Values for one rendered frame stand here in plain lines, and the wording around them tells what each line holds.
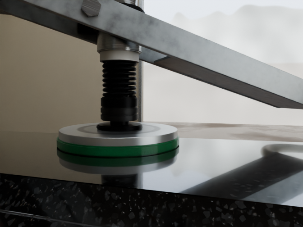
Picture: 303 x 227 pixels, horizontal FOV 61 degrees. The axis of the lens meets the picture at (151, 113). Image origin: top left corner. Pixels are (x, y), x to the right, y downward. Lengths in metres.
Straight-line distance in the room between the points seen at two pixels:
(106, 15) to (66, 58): 5.47
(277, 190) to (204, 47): 0.28
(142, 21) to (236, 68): 0.19
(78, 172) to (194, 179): 0.13
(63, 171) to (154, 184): 0.11
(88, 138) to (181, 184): 0.17
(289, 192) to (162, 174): 0.13
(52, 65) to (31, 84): 0.67
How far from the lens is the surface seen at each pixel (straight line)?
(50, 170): 0.34
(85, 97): 5.65
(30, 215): 0.30
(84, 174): 0.31
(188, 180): 0.28
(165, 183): 0.27
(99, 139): 0.38
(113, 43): 0.45
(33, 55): 6.32
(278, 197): 0.27
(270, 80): 0.56
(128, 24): 0.43
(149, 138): 0.39
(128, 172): 0.31
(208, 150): 0.44
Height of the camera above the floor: 0.96
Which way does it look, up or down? 4 degrees down
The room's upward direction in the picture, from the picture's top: straight up
